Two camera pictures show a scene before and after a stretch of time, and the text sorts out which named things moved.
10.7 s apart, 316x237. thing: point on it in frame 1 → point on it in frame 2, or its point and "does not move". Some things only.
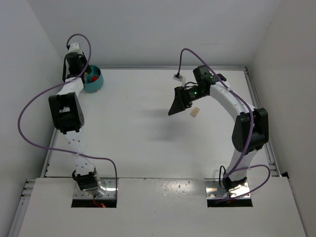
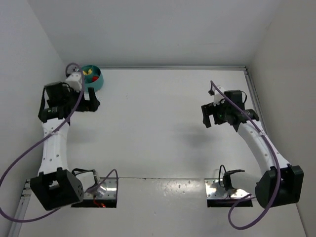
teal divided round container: [94, 86] does not move
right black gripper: [181, 99] → [210, 112]
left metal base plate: [109, 193] does not move
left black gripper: [87, 70] → [87, 104]
